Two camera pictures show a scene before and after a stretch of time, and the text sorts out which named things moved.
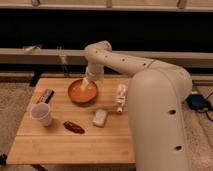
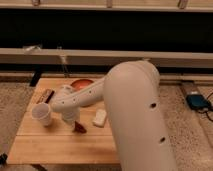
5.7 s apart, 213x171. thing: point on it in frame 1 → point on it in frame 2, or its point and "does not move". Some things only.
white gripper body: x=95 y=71 → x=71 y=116
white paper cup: x=41 y=113 does not move
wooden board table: x=76 y=121 does not move
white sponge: x=100 y=117 does not move
